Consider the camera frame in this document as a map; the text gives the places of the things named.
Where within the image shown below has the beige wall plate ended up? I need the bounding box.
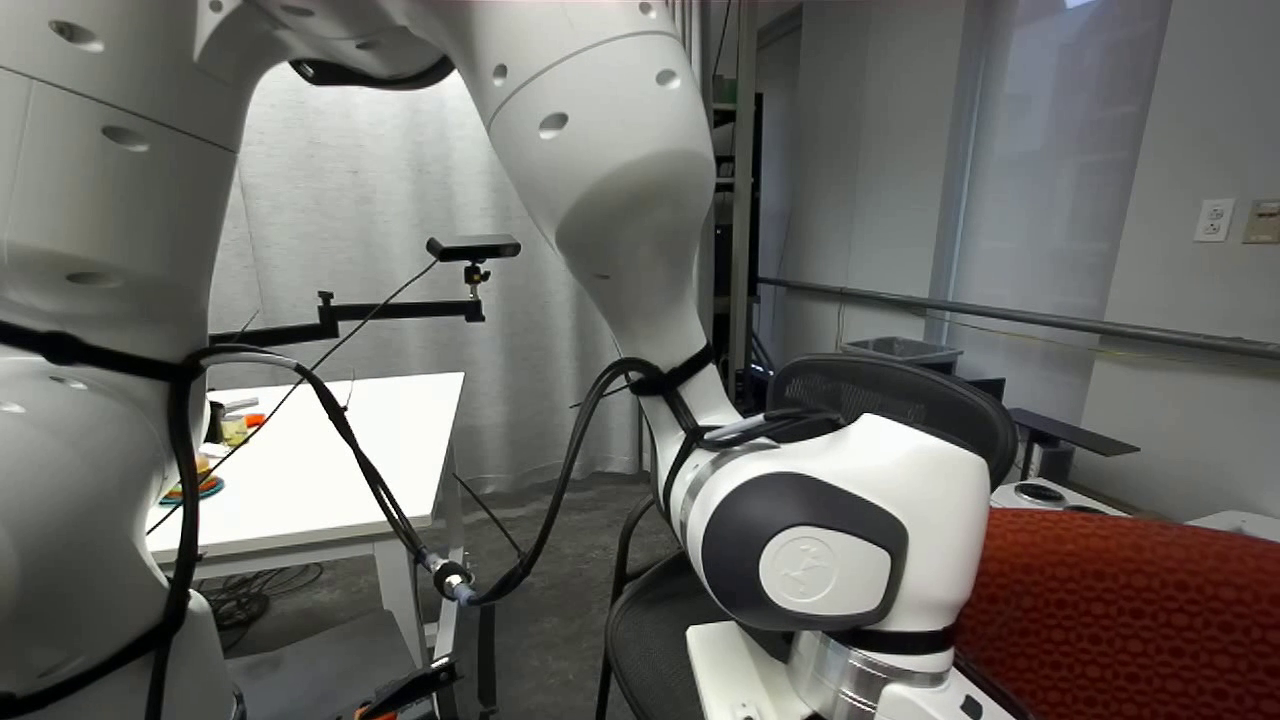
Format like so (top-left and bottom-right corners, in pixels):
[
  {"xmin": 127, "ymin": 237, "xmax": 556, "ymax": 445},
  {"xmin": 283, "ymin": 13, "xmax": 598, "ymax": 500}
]
[{"xmin": 1241, "ymin": 197, "xmax": 1280, "ymax": 248}]

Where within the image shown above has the grey chair seat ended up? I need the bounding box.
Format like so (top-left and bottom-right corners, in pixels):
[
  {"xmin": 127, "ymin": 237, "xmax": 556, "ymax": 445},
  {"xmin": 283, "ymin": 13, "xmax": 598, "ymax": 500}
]
[{"xmin": 231, "ymin": 607, "xmax": 433, "ymax": 720}]

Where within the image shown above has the black camera on jointed arm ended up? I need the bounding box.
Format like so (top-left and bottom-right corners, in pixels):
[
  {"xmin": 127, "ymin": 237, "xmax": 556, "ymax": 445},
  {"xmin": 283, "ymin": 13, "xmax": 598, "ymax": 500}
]
[{"xmin": 422, "ymin": 233, "xmax": 525, "ymax": 264}]

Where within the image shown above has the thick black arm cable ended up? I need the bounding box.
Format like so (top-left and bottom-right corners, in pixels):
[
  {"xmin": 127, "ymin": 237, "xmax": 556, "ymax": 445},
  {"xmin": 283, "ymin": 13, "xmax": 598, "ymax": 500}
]
[{"xmin": 471, "ymin": 352, "xmax": 723, "ymax": 612}]

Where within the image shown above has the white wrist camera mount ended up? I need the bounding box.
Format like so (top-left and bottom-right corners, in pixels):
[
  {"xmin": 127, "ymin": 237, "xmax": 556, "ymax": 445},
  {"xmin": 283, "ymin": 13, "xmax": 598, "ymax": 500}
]
[{"xmin": 681, "ymin": 621, "xmax": 837, "ymax": 720}]

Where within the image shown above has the orange rotating office chair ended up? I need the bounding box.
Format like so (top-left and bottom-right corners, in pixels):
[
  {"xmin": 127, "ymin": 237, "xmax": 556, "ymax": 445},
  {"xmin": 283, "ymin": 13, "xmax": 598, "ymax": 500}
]
[{"xmin": 952, "ymin": 503, "xmax": 1280, "ymax": 720}]

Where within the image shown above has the grey wall rail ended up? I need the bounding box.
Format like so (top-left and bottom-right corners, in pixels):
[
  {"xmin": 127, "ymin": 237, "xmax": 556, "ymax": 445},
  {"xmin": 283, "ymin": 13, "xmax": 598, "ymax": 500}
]
[{"xmin": 755, "ymin": 271, "xmax": 1280, "ymax": 358}]

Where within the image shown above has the white square table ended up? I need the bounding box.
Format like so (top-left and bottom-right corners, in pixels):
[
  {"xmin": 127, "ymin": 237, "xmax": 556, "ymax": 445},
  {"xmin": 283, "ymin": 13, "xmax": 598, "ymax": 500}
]
[{"xmin": 135, "ymin": 368, "xmax": 471, "ymax": 673}]

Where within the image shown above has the colourful round plate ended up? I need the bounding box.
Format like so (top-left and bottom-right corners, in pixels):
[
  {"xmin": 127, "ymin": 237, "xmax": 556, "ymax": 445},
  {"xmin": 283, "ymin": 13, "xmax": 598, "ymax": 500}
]
[{"xmin": 155, "ymin": 455, "xmax": 231, "ymax": 510}]

